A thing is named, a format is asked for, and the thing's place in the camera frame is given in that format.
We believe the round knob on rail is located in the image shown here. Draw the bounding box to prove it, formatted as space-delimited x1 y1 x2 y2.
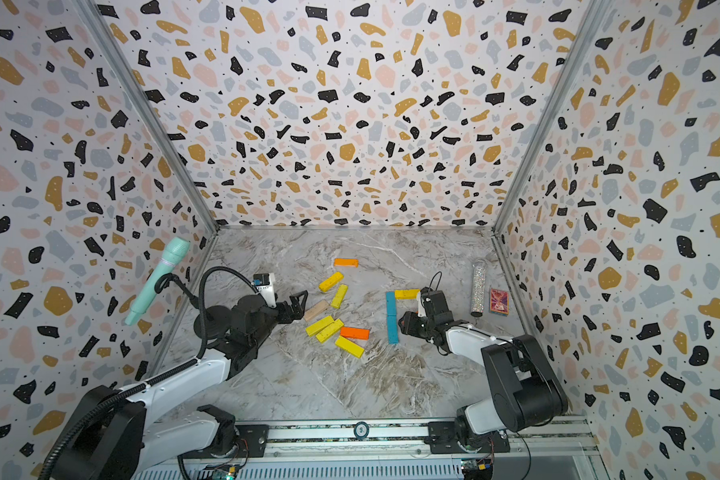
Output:
353 421 370 440

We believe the yellow block lowest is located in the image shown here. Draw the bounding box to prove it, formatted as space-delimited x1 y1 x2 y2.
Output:
335 336 365 358

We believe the aluminium corner post right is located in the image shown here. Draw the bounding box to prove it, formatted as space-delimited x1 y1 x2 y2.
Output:
492 0 612 236

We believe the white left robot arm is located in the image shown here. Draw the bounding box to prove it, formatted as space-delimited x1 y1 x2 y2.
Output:
40 289 308 479

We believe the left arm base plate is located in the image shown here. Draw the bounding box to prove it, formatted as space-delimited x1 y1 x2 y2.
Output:
206 423 270 459

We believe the yellow block upper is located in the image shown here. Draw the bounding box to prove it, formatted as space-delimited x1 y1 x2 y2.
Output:
318 271 344 293

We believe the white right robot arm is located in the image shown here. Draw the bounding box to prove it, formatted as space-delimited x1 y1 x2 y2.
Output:
398 287 568 444

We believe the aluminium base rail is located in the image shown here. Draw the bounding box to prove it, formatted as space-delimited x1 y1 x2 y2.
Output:
139 416 608 479

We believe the teal block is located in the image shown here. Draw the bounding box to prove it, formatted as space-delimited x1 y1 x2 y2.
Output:
385 291 397 319
386 316 399 345

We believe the silver glitter microphone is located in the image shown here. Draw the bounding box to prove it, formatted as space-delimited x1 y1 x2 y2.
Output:
470 259 487 318

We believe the aluminium corner post left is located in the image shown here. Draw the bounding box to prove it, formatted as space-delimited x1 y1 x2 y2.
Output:
72 1 219 237

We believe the mint green microphone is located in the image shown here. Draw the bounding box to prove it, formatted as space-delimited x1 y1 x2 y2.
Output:
125 237 190 326

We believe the aluminium corner post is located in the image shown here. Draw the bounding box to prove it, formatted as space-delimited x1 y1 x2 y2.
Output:
492 0 612 236
72 1 219 237

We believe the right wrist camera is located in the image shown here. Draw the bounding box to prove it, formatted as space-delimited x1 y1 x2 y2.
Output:
417 291 431 317

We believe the natural wood block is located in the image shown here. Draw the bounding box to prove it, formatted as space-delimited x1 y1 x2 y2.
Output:
303 300 330 324

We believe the yellow block middle right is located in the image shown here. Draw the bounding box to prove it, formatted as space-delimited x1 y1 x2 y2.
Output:
316 319 344 343

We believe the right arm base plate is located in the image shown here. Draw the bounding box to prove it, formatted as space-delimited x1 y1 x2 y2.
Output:
424 418 510 456

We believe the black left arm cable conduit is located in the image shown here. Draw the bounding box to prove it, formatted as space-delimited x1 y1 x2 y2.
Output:
35 265 259 480

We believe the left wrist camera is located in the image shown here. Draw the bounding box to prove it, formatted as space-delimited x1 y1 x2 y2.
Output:
252 273 277 308

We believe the purple card box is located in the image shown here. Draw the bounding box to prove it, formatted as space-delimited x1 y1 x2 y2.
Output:
489 288 510 316

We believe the yellow block scuffed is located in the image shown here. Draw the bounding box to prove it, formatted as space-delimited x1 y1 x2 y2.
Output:
394 289 420 300

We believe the black gooseneck mic stand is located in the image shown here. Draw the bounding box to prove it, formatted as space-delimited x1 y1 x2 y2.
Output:
156 270 226 342

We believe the orange block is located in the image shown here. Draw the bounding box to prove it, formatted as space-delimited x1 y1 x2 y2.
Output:
331 284 349 309
340 327 370 340
333 258 359 268

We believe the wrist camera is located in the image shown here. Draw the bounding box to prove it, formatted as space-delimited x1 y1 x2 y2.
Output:
417 291 431 317
252 273 277 308

